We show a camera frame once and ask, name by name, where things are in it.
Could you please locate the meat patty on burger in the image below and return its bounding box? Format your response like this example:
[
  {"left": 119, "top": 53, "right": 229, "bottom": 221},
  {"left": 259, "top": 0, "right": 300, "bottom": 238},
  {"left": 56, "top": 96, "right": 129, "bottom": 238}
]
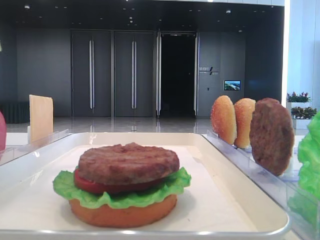
[{"left": 77, "top": 142, "right": 180, "bottom": 185}]

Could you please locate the red tomato slice on burger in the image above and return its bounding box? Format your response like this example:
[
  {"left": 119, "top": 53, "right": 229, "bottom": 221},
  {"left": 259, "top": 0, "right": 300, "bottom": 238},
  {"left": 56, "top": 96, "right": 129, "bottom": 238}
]
[{"left": 74, "top": 168, "right": 164, "bottom": 195}]

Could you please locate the upright brown meat patty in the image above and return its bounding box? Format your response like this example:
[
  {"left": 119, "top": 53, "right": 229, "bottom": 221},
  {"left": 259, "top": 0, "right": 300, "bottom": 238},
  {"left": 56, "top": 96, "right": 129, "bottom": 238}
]
[{"left": 249, "top": 98, "right": 295, "bottom": 176}]

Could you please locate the green lettuce on burger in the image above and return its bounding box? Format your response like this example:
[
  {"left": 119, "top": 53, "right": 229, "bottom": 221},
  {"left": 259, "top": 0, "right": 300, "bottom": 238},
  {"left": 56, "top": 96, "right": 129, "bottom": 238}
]
[{"left": 53, "top": 167, "right": 192, "bottom": 209}]

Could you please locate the upright yellow cheese slice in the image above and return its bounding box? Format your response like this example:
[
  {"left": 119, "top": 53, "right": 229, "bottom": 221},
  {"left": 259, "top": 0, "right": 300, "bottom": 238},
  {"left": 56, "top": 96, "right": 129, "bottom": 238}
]
[{"left": 29, "top": 94, "right": 54, "bottom": 143}]

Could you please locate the upright red tomato slice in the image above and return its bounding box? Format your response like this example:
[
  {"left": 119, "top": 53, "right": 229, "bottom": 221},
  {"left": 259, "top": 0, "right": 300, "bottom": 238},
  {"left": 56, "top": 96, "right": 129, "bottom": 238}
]
[{"left": 0, "top": 112, "right": 7, "bottom": 151}]

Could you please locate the upright green lettuce leaf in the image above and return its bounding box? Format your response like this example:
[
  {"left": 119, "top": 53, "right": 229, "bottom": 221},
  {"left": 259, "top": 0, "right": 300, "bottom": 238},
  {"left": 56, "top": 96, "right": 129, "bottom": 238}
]
[{"left": 287, "top": 117, "right": 320, "bottom": 226}]

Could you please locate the clear lettuce rack with pusher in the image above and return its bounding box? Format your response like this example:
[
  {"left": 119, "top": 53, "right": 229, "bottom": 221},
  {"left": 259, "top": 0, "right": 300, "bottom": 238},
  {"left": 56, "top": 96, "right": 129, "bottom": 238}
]
[{"left": 285, "top": 181, "right": 320, "bottom": 240}]

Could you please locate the far bun half in rack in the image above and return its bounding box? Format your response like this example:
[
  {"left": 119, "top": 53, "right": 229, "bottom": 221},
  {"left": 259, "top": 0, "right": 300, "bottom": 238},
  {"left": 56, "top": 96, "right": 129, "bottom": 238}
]
[{"left": 210, "top": 95, "right": 237, "bottom": 145}]

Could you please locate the bun half in rack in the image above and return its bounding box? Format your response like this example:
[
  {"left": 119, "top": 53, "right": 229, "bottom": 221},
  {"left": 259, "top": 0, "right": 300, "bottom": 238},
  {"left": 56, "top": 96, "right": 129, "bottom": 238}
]
[
  {"left": 210, "top": 95, "right": 237, "bottom": 145},
  {"left": 234, "top": 98, "right": 256, "bottom": 149}
]

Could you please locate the near bun half in rack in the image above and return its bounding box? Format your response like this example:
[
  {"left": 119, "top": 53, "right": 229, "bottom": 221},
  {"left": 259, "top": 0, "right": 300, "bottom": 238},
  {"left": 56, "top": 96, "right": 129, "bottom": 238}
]
[{"left": 234, "top": 98, "right": 256, "bottom": 149}]

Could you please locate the clear bun rack with pusher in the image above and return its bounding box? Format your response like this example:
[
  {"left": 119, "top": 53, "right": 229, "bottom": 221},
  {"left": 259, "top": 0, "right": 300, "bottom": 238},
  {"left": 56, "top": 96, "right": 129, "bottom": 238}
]
[{"left": 206, "top": 129, "right": 256, "bottom": 161}]

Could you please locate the white serving tray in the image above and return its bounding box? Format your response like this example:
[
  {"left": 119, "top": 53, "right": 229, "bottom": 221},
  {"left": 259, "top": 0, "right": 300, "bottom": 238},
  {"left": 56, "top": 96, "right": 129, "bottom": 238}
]
[{"left": 0, "top": 132, "right": 291, "bottom": 240}]

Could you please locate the bottom bun on tray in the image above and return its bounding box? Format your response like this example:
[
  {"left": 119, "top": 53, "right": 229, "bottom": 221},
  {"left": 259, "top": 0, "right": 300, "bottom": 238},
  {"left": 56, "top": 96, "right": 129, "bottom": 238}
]
[{"left": 69, "top": 194, "right": 178, "bottom": 229}]

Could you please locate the white planter with flowers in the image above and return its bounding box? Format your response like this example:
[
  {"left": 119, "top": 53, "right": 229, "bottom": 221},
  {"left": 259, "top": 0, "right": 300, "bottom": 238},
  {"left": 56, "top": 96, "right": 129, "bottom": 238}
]
[{"left": 286, "top": 92, "right": 317, "bottom": 130}]

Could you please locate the clear patty rack with pusher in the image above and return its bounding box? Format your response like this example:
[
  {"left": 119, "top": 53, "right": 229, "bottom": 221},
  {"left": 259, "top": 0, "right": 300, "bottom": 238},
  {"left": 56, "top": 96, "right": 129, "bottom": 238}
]
[{"left": 243, "top": 147, "right": 302, "bottom": 190}]

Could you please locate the clear left side rack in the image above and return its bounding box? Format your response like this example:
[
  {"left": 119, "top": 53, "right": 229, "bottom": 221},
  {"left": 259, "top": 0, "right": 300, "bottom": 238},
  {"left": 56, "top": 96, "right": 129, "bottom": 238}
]
[{"left": 0, "top": 129, "right": 71, "bottom": 166}]

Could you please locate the wall mounted screen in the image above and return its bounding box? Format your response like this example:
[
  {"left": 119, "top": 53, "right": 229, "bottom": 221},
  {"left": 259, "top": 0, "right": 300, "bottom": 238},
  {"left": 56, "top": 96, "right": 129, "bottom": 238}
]
[{"left": 223, "top": 80, "right": 241, "bottom": 91}]

